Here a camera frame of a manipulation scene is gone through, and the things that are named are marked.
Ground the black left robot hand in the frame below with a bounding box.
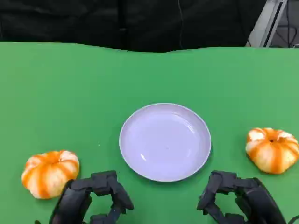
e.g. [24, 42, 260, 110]
[48, 170, 135, 224]

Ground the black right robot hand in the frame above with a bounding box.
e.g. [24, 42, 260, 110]
[197, 170, 288, 224]

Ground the orange and white bread roll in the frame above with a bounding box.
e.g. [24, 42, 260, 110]
[21, 150, 80, 200]
[245, 127, 299, 175]

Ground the green table cloth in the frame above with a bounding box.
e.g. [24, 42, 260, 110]
[0, 41, 299, 224]

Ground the lilac plate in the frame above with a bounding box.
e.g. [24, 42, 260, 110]
[119, 103, 212, 182]

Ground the black backdrop curtain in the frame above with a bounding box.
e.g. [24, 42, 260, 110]
[0, 0, 267, 53]

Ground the silver metal frame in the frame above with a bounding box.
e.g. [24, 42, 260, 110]
[245, 0, 299, 48]

